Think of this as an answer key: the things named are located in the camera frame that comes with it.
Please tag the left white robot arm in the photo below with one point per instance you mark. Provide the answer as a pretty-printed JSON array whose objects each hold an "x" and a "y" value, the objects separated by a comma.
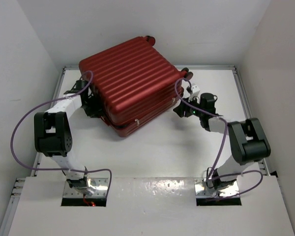
[{"x": 53, "y": 138}]

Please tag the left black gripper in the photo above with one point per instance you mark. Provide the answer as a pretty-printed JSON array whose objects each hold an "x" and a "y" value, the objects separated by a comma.
[{"x": 96, "y": 112}]

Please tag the red suitcase blue lining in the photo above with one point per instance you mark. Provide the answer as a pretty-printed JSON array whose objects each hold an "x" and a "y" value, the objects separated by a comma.
[{"x": 135, "y": 82}]

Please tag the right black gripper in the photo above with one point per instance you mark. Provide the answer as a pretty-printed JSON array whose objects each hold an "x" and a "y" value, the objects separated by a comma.
[{"x": 182, "y": 108}]

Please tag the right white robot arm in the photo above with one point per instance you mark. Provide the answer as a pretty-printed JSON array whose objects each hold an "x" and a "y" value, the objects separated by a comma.
[{"x": 248, "y": 141}]

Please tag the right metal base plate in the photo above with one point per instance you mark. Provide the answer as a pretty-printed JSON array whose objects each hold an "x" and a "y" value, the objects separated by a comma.
[{"x": 203, "y": 191}]

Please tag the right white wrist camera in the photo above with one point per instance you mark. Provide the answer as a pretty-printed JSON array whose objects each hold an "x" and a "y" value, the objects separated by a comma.
[{"x": 193, "y": 90}]

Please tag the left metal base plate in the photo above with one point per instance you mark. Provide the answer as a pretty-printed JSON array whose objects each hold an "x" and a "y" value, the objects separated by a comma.
[{"x": 98, "y": 188}]

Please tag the metal base plate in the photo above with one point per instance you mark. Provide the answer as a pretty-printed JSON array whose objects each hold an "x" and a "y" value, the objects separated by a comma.
[
  {"x": 98, "y": 188},
  {"x": 203, "y": 191}
]

